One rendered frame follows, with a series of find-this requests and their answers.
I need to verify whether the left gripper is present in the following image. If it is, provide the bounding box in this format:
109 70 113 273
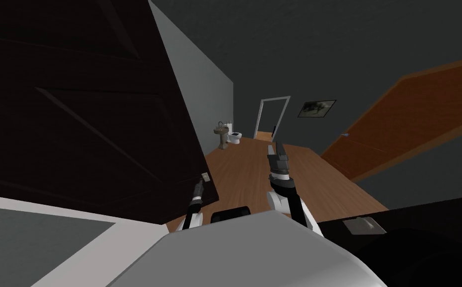
192 172 211 199

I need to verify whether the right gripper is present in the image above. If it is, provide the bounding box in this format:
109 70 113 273
267 141 291 173

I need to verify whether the white toilet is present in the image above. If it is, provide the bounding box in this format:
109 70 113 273
226 123 243 145

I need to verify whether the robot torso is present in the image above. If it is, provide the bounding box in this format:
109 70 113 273
106 206 388 287

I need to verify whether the orange brown door leaf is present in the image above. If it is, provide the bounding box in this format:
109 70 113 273
320 55 462 183

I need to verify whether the dark brown door leaf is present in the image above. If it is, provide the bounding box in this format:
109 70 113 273
0 0 220 226

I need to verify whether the beige pedestal sink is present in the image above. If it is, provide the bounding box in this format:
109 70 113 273
213 121 231 150

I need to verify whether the dark framed wall picture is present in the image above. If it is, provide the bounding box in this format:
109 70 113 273
297 99 337 119

